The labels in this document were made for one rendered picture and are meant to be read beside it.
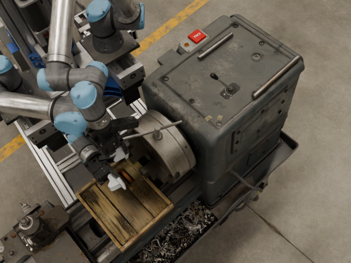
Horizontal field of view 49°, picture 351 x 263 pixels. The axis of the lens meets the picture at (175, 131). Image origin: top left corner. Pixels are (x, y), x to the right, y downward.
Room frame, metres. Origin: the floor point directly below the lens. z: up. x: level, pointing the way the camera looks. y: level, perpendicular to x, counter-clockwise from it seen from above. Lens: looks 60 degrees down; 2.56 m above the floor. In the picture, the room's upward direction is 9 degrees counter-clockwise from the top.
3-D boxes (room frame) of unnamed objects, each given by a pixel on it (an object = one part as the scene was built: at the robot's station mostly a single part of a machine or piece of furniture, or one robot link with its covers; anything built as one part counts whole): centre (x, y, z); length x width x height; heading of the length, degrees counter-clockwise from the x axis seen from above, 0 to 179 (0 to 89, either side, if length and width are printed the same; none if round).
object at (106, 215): (0.65, 0.28, 0.89); 0.36 x 0.30 x 0.04; 34
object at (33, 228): (0.53, 0.62, 1.13); 0.08 x 0.08 x 0.03
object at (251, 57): (1.03, -0.24, 1.06); 0.59 x 0.48 x 0.39; 124
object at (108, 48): (1.38, 0.25, 1.21); 0.15 x 0.15 x 0.10
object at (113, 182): (0.66, 0.28, 1.09); 0.09 x 0.06 x 0.03; 34
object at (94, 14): (1.37, 0.25, 1.33); 0.13 x 0.12 x 0.14; 79
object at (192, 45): (1.21, -0.15, 1.23); 0.13 x 0.08 x 0.05; 124
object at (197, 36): (1.23, -0.16, 1.26); 0.06 x 0.06 x 0.02; 34
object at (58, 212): (0.54, 0.60, 0.99); 0.20 x 0.10 x 0.05; 124
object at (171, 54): (1.13, -0.03, 1.24); 0.09 x 0.08 x 0.03; 124
